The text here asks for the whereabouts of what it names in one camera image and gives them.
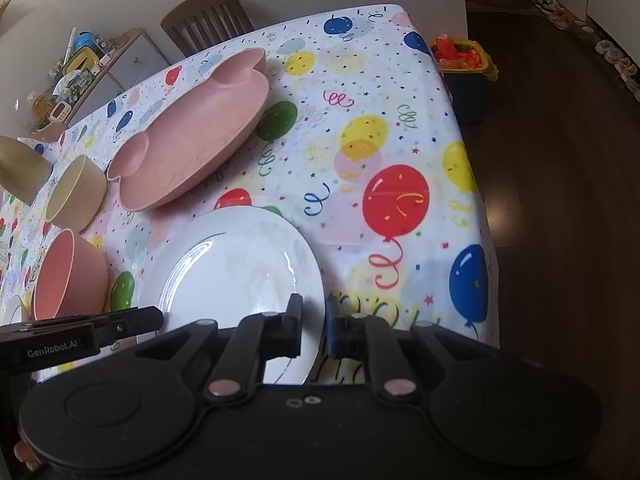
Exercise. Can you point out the yellow lined trash bin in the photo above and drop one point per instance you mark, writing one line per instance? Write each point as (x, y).
(467, 97)

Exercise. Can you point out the orange wrappers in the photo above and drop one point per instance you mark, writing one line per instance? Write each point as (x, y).
(457, 52)

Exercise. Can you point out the low wooden cabinet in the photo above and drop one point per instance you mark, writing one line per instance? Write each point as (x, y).
(135, 60)

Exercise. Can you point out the pink cup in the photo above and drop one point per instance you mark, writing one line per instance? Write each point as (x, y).
(85, 270)

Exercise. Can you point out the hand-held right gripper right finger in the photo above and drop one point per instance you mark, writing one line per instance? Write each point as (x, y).
(334, 335)

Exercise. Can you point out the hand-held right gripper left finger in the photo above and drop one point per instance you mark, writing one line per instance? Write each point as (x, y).
(294, 325)

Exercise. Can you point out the white round plate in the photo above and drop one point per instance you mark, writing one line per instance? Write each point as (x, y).
(235, 260)

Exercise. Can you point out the pile of colourful toys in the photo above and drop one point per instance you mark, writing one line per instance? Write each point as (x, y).
(75, 72)

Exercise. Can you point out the pink pig-shaped plate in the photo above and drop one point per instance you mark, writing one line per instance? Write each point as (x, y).
(200, 135)

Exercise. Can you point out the olive green cup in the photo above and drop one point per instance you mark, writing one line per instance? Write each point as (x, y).
(20, 170)

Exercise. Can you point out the row of shoes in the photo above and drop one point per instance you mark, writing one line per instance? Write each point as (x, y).
(607, 52)

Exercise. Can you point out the beige cup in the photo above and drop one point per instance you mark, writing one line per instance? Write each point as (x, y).
(85, 195)

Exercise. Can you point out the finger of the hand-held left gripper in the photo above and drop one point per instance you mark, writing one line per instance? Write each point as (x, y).
(130, 322)

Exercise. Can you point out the balloon print tablecloth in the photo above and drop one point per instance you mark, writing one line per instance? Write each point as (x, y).
(400, 110)

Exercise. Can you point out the person's left hand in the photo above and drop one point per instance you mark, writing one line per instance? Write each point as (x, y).
(24, 455)

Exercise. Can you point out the brown wooden chair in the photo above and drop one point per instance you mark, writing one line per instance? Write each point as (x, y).
(210, 20)

